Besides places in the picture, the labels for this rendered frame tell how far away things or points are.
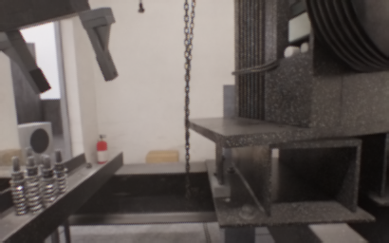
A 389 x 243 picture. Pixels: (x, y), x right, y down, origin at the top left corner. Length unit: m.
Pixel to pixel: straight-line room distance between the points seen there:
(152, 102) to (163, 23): 1.10
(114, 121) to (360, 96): 2.86
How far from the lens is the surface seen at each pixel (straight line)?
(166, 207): 1.08
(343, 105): 0.67
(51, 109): 7.96
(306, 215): 0.64
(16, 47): 0.43
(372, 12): 0.55
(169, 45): 3.00
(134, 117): 3.02
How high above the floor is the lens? 0.98
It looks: 6 degrees down
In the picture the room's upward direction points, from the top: 2 degrees counter-clockwise
